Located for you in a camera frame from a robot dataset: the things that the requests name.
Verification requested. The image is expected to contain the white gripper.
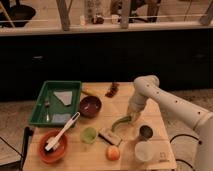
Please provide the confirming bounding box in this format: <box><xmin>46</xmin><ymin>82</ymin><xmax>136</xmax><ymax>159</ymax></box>
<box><xmin>127</xmin><ymin>93</ymin><xmax>147</xmax><ymax>124</ymax></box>

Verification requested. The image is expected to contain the brown rectangular block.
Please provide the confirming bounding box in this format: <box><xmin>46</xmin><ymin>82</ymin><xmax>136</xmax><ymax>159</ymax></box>
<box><xmin>98</xmin><ymin>128</ymin><xmax>122</xmax><ymax>146</ymax></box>

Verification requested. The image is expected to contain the white brush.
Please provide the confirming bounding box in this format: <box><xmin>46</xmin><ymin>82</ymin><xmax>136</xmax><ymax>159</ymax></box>
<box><xmin>45</xmin><ymin>112</ymin><xmax>80</xmax><ymax>151</ymax></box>

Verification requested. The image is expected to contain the small green cup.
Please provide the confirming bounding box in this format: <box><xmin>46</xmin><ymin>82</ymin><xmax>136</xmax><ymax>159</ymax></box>
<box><xmin>80</xmin><ymin>127</ymin><xmax>97</xmax><ymax>144</ymax></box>

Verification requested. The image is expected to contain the orange fruit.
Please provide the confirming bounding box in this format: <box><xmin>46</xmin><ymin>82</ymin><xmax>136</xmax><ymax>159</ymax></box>
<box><xmin>106</xmin><ymin>145</ymin><xmax>120</xmax><ymax>161</ymax></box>

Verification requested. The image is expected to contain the green plastic tray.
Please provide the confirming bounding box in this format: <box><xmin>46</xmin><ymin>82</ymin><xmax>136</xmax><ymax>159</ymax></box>
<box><xmin>29</xmin><ymin>81</ymin><xmax>81</xmax><ymax>127</ymax></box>

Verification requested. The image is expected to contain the metal fork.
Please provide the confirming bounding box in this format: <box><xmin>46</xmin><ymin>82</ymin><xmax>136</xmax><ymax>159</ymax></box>
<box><xmin>44</xmin><ymin>98</ymin><xmax>50</xmax><ymax>122</ymax></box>

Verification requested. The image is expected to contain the grey cloth piece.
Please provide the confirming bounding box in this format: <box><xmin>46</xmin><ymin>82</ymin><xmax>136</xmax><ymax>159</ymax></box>
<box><xmin>53</xmin><ymin>91</ymin><xmax>72</xmax><ymax>106</ymax></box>

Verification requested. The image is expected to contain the black cable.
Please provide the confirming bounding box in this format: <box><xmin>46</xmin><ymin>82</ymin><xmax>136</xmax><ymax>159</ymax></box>
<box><xmin>169</xmin><ymin>133</ymin><xmax>201</xmax><ymax>171</ymax></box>

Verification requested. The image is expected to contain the yellow stick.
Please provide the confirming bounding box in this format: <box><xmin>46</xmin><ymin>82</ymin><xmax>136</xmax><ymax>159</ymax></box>
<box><xmin>82</xmin><ymin>90</ymin><xmax>96</xmax><ymax>96</ymax></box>

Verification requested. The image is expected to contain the dark red bowl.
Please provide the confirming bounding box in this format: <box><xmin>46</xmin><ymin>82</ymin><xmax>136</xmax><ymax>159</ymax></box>
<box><xmin>79</xmin><ymin>96</ymin><xmax>102</xmax><ymax>118</ymax></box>

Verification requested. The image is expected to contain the orange bowl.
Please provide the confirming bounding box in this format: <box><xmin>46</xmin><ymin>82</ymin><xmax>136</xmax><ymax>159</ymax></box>
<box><xmin>37</xmin><ymin>129</ymin><xmax>69</xmax><ymax>164</ymax></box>

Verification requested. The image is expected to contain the dark metal cup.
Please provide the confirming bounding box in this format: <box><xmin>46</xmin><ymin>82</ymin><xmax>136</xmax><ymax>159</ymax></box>
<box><xmin>138</xmin><ymin>125</ymin><xmax>153</xmax><ymax>141</ymax></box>

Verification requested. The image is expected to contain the white cup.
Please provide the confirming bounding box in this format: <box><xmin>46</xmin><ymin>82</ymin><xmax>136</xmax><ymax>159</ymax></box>
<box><xmin>134</xmin><ymin>141</ymin><xmax>154</xmax><ymax>162</ymax></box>

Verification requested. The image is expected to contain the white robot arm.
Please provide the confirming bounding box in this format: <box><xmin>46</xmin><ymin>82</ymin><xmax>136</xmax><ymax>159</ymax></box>
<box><xmin>127</xmin><ymin>75</ymin><xmax>213</xmax><ymax>171</ymax></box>

